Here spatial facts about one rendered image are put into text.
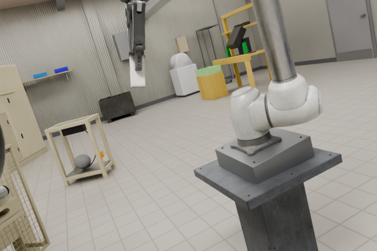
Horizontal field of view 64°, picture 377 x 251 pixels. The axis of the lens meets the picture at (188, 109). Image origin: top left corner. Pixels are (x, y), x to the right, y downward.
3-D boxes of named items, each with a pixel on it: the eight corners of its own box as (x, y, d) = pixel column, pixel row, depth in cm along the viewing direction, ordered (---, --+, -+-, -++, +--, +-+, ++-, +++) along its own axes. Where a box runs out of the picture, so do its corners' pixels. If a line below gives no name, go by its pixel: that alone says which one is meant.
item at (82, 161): (107, 177, 387) (87, 119, 374) (65, 187, 397) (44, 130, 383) (116, 167, 421) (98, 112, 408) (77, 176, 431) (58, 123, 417)
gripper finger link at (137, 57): (140, 47, 66) (142, 43, 63) (141, 70, 66) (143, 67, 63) (133, 47, 66) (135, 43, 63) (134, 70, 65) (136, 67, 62)
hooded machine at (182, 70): (196, 91, 1015) (185, 51, 991) (204, 91, 958) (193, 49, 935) (176, 97, 988) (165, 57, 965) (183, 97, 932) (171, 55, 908)
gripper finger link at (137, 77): (143, 56, 67) (144, 55, 66) (145, 87, 66) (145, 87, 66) (129, 55, 66) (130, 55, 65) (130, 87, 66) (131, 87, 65)
